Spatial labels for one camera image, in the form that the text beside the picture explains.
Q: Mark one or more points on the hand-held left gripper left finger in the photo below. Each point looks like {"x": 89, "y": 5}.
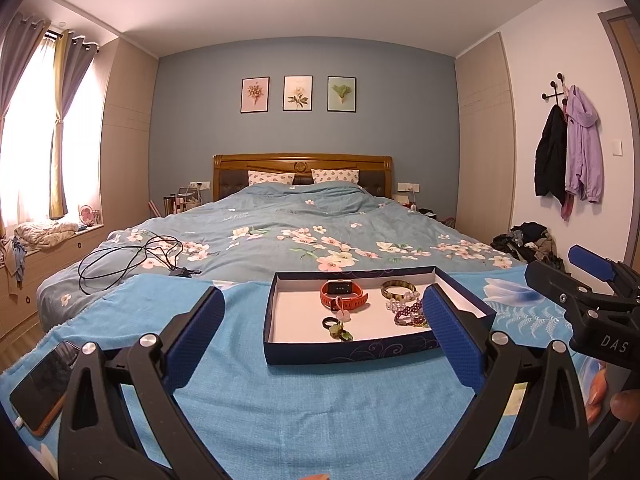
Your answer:
{"x": 200, "y": 335}

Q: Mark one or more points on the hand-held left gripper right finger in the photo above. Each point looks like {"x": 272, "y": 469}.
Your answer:
{"x": 447, "y": 335}

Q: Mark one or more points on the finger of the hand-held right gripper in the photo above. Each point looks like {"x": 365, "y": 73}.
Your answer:
{"x": 550, "y": 282}
{"x": 592, "y": 262}

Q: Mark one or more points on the amber green bangle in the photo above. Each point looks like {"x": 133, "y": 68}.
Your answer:
{"x": 387, "y": 291}

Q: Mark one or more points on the dark blue cardboard box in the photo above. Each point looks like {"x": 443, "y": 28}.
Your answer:
{"x": 295, "y": 320}

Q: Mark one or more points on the green charm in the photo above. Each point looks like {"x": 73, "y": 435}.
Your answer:
{"x": 342, "y": 334}

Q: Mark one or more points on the orange smart watch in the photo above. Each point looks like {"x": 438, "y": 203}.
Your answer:
{"x": 327, "y": 300}

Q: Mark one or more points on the person's right hand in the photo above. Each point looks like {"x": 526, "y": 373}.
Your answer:
{"x": 627, "y": 405}

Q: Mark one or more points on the pile of dark clothes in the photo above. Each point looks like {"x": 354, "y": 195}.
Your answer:
{"x": 530, "y": 245}

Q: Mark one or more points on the maroon garment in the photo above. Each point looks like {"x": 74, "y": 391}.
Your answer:
{"x": 566, "y": 207}

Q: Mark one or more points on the light blue blanket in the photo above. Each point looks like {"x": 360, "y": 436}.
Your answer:
{"x": 280, "y": 400}

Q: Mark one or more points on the purple jacket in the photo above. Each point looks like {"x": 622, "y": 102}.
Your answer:
{"x": 584, "y": 155}

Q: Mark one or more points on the black jacket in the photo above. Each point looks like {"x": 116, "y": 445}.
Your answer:
{"x": 550, "y": 160}

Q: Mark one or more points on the nightstand clutter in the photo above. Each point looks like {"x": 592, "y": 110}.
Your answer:
{"x": 180, "y": 204}

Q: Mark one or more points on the beige wardrobe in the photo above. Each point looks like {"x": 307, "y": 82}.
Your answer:
{"x": 485, "y": 150}
{"x": 130, "y": 135}

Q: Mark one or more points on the bed with floral duvet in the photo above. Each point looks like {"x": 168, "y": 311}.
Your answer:
{"x": 300, "y": 220}

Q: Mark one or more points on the wooden door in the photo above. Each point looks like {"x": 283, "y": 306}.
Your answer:
{"x": 627, "y": 110}

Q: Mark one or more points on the window seat drawer cabinet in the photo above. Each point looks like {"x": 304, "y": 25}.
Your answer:
{"x": 55, "y": 270}

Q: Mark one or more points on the pink desk fan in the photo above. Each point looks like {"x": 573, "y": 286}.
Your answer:
{"x": 89, "y": 214}

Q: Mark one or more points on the smartphone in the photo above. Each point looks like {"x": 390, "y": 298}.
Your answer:
{"x": 42, "y": 390}

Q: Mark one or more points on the patterned pillow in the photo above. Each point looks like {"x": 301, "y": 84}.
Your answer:
{"x": 335, "y": 176}
{"x": 270, "y": 177}

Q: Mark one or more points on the crumpled beige blanket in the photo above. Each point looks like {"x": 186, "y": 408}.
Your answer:
{"x": 45, "y": 234}

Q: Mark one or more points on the blue hanging cloth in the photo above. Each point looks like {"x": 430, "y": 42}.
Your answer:
{"x": 17, "y": 260}

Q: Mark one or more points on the wooden headboard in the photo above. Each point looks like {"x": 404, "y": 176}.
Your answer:
{"x": 302, "y": 162}

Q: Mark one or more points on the pink flower framed picture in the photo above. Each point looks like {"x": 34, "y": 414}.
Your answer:
{"x": 255, "y": 95}

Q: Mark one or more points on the white flower framed picture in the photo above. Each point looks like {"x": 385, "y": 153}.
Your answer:
{"x": 298, "y": 93}

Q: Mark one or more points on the green leaf framed picture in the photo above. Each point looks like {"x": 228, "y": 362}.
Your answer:
{"x": 342, "y": 94}

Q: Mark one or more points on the olive grey curtain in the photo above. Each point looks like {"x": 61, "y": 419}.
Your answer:
{"x": 60, "y": 85}

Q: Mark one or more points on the white light switch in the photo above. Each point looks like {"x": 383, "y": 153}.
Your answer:
{"x": 616, "y": 148}

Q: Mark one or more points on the white wall outlet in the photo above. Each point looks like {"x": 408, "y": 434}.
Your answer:
{"x": 199, "y": 184}
{"x": 408, "y": 188}

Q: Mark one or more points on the black wall coat hooks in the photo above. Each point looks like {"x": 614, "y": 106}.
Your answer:
{"x": 554, "y": 89}

